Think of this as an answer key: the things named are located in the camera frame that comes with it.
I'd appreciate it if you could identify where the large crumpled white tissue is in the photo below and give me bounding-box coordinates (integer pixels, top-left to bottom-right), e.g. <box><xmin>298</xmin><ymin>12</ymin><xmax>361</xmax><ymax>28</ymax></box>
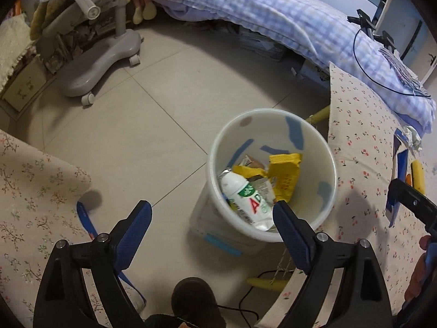
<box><xmin>396</xmin><ymin>125</ymin><xmax>423</xmax><ymax>151</ymax></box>

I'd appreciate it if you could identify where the white fluffy cloth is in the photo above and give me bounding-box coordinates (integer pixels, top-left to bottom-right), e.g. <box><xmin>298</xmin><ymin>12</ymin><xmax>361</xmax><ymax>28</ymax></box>
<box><xmin>0</xmin><ymin>15</ymin><xmax>33</xmax><ymax>89</ymax></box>

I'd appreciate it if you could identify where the cherry print tablecloth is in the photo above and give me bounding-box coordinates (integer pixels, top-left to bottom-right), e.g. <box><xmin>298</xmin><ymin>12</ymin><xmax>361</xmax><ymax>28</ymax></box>
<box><xmin>256</xmin><ymin>61</ymin><xmax>437</xmax><ymax>328</ymax></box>

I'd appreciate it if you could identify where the beige storage box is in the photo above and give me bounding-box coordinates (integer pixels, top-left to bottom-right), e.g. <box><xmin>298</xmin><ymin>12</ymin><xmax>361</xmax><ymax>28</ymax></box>
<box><xmin>2</xmin><ymin>56</ymin><xmax>48</xmax><ymax>112</ymax></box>

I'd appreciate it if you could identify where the white plastic bin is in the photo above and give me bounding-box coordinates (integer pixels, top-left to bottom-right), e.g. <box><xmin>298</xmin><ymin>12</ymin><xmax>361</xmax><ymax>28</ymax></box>
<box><xmin>189</xmin><ymin>109</ymin><xmax>338</xmax><ymax>257</ymax></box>

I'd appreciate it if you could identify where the blue cardboard box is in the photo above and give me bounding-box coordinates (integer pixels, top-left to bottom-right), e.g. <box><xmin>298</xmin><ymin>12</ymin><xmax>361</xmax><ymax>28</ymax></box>
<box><xmin>385</xmin><ymin>178</ymin><xmax>401</xmax><ymax>228</ymax></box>
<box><xmin>392</xmin><ymin>131</ymin><xmax>410</xmax><ymax>181</ymax></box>

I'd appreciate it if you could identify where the floral print cushion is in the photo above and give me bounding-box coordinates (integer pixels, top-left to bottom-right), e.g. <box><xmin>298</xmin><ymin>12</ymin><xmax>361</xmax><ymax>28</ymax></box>
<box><xmin>0</xmin><ymin>130</ymin><xmax>144</xmax><ymax>328</ymax></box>

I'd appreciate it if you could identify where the brown slipper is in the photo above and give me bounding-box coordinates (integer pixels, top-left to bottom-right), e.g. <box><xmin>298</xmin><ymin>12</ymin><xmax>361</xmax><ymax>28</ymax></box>
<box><xmin>171</xmin><ymin>278</ymin><xmax>226</xmax><ymax>328</ymax></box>

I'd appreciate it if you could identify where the black device with grey stem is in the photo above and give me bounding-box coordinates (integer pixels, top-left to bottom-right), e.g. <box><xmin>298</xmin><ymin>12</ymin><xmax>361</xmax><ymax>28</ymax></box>
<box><xmin>372</xmin><ymin>31</ymin><xmax>397</xmax><ymax>50</ymax></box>
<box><xmin>347</xmin><ymin>10</ymin><xmax>376</xmax><ymax>28</ymax></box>

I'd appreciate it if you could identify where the white bottle with green label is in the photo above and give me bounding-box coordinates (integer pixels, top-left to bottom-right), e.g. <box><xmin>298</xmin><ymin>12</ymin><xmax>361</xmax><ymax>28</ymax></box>
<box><xmin>220</xmin><ymin>172</ymin><xmax>275</xmax><ymax>231</ymax></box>

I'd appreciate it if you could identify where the blue strap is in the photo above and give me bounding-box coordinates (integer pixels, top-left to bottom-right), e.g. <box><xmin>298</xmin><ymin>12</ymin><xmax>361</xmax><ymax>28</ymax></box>
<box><xmin>77</xmin><ymin>201</ymin><xmax>147</xmax><ymax>310</ymax></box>

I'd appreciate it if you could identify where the yellow bag with white lining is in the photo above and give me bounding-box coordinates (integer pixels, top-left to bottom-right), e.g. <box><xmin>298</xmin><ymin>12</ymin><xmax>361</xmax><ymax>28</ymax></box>
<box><xmin>232</xmin><ymin>165</ymin><xmax>268</xmax><ymax>180</ymax></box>

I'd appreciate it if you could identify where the grey swivel chair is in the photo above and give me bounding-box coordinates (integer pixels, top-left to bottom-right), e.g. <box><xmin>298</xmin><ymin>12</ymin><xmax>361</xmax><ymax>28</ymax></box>
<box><xmin>32</xmin><ymin>0</ymin><xmax>142</xmax><ymax>105</ymax></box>

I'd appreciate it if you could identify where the white nut snack packet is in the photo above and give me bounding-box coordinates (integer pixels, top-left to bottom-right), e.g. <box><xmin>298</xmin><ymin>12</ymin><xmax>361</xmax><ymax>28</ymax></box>
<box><xmin>251</xmin><ymin>176</ymin><xmax>276</xmax><ymax>206</ymax></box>

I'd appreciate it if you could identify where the beige plush toy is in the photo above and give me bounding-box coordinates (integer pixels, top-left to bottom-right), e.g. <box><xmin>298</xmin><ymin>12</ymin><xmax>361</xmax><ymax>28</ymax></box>
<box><xmin>128</xmin><ymin>0</ymin><xmax>158</xmax><ymax>25</ymax></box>

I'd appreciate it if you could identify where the white door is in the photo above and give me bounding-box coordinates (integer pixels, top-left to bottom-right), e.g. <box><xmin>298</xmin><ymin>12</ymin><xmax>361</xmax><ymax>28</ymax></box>
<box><xmin>376</xmin><ymin>0</ymin><xmax>424</xmax><ymax>83</ymax></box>

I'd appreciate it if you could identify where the black cable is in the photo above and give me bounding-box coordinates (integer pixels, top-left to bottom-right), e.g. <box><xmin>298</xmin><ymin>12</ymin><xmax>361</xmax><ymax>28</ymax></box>
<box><xmin>353</xmin><ymin>24</ymin><xmax>428</xmax><ymax>96</ymax></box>
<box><xmin>215</xmin><ymin>270</ymin><xmax>274</xmax><ymax>322</ymax></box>

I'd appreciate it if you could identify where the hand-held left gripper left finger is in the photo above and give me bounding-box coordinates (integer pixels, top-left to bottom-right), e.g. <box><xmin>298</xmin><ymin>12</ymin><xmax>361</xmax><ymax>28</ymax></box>
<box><xmin>32</xmin><ymin>200</ymin><xmax>153</xmax><ymax>328</ymax></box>

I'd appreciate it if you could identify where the brown fleece blanket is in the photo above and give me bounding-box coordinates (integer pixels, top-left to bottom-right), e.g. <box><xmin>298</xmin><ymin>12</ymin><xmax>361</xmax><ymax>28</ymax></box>
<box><xmin>29</xmin><ymin>0</ymin><xmax>106</xmax><ymax>40</ymax></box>

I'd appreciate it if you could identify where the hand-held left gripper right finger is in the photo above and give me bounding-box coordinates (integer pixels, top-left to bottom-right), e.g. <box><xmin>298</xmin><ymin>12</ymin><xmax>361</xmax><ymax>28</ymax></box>
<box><xmin>272</xmin><ymin>200</ymin><xmax>393</xmax><ymax>328</ymax></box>

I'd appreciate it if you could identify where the purple checked duvet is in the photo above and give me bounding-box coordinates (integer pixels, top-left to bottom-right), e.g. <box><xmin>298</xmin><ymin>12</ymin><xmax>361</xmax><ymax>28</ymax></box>
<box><xmin>143</xmin><ymin>0</ymin><xmax>436</xmax><ymax>132</ymax></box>

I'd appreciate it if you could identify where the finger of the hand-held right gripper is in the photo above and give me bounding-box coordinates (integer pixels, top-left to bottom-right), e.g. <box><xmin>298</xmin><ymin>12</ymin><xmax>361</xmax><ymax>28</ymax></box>
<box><xmin>389</xmin><ymin>178</ymin><xmax>437</xmax><ymax>236</ymax></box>

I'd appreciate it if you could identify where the large yellow crinkled wrapper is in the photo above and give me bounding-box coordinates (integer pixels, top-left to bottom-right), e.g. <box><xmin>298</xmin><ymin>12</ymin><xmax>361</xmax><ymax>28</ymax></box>
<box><xmin>268</xmin><ymin>153</ymin><xmax>303</xmax><ymax>203</ymax></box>

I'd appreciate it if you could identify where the stack of flat boxes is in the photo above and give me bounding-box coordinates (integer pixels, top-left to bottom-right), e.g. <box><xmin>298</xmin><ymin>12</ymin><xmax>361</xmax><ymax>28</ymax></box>
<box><xmin>239</xmin><ymin>25</ymin><xmax>287</xmax><ymax>62</ymax></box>

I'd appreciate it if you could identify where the striped cloth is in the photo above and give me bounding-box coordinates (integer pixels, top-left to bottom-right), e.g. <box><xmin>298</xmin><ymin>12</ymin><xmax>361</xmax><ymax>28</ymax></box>
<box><xmin>377</xmin><ymin>46</ymin><xmax>431</xmax><ymax>98</ymax></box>

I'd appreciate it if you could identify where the person's right hand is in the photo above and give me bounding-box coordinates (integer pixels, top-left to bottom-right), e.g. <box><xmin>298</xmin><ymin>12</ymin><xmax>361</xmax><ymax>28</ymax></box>
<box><xmin>404</xmin><ymin>235</ymin><xmax>437</xmax><ymax>310</ymax></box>

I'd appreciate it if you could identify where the yellow table leg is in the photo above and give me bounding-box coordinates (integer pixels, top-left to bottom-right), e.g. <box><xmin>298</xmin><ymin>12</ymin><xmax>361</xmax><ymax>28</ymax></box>
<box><xmin>246</xmin><ymin>268</ymin><xmax>291</xmax><ymax>292</ymax></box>
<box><xmin>305</xmin><ymin>105</ymin><xmax>331</xmax><ymax>124</ymax></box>

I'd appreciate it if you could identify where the blue and white box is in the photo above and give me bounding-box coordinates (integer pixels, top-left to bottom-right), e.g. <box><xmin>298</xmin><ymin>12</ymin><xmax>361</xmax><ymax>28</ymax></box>
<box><xmin>300</xmin><ymin>60</ymin><xmax>332</xmax><ymax>91</ymax></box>

